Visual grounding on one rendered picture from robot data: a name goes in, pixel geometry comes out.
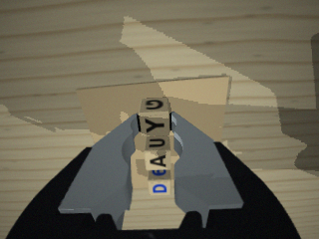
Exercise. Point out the tan mat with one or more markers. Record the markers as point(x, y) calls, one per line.
point(201, 101)

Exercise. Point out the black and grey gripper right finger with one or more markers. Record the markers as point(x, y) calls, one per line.
point(210, 179)

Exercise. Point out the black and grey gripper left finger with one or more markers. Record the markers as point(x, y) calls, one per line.
point(96, 181)

